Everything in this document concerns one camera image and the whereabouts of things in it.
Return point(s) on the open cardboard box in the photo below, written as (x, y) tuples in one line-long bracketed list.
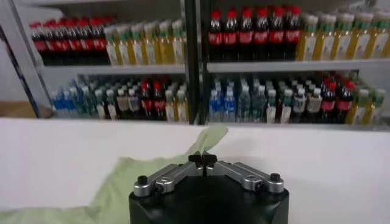
[(15, 109)]

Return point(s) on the small cola bottle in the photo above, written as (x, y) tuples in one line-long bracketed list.
[(147, 105), (158, 105), (328, 105), (344, 105)]

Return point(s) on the small yellow juice bottle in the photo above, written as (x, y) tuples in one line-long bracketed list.
[(359, 109), (182, 111), (377, 106), (170, 111)]

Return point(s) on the light green polo shirt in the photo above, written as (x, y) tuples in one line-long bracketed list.
[(115, 194)]

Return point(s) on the clear green water bottle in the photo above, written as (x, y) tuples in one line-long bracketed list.
[(93, 106), (83, 103), (258, 105), (244, 105)]

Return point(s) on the cola bottle red cap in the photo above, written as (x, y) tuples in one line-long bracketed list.
[(51, 45), (276, 36), (63, 45), (246, 37), (39, 45), (100, 44), (215, 38), (261, 37), (75, 45), (87, 44), (292, 36), (230, 38)]

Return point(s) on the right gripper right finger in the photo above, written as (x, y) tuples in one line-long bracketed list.
[(243, 178)]

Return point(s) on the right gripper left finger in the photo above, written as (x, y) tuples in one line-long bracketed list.
[(170, 179)]

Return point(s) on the glass cabinet door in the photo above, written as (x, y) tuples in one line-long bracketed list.
[(29, 58)]

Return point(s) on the drinks display cabinet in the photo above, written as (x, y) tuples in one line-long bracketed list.
[(289, 65), (115, 69)]

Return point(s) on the blue water bottle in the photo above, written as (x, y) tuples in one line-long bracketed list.
[(70, 103), (229, 106), (59, 105), (215, 106)]

